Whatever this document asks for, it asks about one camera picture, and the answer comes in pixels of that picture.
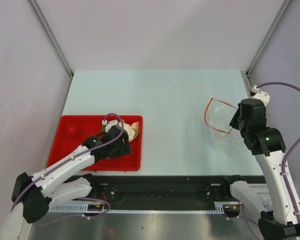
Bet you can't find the right aluminium frame post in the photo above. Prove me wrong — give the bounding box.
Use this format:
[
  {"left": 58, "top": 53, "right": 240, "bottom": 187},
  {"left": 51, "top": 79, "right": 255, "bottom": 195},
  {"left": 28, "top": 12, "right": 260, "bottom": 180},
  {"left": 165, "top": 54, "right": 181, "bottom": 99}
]
[{"left": 245, "top": 0, "right": 294, "bottom": 78}]

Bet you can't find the red plastic tray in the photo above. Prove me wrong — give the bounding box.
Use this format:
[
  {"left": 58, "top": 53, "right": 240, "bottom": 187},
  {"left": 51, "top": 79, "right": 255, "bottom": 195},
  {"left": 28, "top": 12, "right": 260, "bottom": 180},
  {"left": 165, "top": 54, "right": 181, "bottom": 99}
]
[{"left": 46, "top": 115, "right": 143, "bottom": 172}]

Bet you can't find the red fake tomato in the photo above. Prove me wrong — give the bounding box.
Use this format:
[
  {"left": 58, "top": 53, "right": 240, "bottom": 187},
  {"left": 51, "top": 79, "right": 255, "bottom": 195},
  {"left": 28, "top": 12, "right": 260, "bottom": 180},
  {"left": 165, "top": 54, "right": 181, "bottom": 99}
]
[{"left": 64, "top": 123, "right": 79, "bottom": 138}]

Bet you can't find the white slotted cable duct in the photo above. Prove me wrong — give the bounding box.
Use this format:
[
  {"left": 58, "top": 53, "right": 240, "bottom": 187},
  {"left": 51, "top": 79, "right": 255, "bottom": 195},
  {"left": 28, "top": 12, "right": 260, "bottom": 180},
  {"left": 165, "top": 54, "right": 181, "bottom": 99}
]
[{"left": 48, "top": 201, "right": 227, "bottom": 215}]

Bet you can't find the clear zip top bag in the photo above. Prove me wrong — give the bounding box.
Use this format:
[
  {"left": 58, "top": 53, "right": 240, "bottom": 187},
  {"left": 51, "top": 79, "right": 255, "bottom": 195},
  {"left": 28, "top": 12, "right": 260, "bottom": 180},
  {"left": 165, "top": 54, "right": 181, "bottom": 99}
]
[{"left": 203, "top": 95, "right": 237, "bottom": 145}]

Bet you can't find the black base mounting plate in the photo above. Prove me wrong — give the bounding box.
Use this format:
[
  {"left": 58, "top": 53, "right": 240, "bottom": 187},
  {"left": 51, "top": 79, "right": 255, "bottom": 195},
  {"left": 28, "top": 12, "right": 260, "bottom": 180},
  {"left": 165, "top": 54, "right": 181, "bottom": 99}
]
[{"left": 88, "top": 175, "right": 236, "bottom": 205}]

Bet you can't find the white fake garlic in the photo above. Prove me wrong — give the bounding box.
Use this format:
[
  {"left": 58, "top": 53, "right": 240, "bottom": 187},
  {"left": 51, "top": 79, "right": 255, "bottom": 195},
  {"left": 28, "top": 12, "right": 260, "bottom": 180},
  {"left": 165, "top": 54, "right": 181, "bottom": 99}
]
[{"left": 130, "top": 121, "right": 140, "bottom": 133}]

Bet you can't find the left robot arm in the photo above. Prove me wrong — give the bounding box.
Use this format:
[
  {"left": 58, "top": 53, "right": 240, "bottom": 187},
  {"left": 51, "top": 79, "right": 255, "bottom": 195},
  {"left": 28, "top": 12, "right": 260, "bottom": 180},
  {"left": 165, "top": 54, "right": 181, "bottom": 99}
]
[{"left": 0, "top": 122, "right": 132, "bottom": 240}]

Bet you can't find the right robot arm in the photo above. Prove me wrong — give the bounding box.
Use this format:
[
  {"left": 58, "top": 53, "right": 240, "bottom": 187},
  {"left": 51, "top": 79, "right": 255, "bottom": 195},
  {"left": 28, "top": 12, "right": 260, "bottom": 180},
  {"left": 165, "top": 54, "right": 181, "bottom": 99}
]
[{"left": 220, "top": 98, "right": 300, "bottom": 240}]

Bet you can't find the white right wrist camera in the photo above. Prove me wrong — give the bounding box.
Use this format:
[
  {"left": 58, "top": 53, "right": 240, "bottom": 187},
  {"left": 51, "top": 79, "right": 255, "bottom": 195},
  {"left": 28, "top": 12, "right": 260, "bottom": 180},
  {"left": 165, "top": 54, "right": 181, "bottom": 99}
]
[{"left": 249, "top": 85, "right": 270, "bottom": 107}]

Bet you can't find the green fake leafy vegetable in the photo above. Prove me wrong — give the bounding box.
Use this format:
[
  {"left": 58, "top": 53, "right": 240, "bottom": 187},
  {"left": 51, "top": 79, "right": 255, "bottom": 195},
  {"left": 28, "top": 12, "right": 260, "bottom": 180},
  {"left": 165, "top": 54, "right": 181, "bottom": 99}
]
[{"left": 101, "top": 121, "right": 141, "bottom": 143}]

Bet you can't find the left aluminium frame post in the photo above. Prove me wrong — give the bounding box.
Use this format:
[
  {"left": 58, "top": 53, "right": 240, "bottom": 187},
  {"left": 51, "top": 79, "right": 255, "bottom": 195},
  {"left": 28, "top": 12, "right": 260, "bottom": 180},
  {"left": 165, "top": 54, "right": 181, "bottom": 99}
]
[{"left": 26, "top": 0, "right": 74, "bottom": 80}]

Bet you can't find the aluminium frame post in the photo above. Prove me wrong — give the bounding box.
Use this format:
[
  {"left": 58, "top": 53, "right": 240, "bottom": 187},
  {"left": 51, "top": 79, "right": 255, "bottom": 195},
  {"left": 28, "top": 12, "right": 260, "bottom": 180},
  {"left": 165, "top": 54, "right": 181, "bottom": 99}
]
[
  {"left": 26, "top": 0, "right": 74, "bottom": 80},
  {"left": 245, "top": 0, "right": 294, "bottom": 78}
]

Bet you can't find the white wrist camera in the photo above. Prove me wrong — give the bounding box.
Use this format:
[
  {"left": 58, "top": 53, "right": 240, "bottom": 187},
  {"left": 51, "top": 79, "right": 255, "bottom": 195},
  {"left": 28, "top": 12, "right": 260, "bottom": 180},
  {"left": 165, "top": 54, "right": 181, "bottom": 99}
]
[
  {"left": 249, "top": 85, "right": 270, "bottom": 107},
  {"left": 101, "top": 120, "right": 121, "bottom": 133}
]

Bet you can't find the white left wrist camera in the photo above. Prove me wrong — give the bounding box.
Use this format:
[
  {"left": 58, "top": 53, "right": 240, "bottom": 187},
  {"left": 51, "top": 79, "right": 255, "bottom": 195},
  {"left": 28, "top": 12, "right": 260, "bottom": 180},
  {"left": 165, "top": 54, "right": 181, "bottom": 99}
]
[{"left": 101, "top": 120, "right": 121, "bottom": 133}]

